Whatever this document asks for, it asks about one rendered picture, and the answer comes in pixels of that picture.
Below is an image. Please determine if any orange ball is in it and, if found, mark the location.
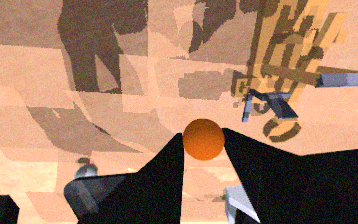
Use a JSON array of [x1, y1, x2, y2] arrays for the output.
[[182, 118, 225, 161]]

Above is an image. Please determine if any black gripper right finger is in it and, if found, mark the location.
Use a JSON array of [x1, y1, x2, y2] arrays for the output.
[[221, 127, 358, 224]]

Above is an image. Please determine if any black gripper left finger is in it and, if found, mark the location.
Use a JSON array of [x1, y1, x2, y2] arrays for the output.
[[63, 133, 185, 224]]

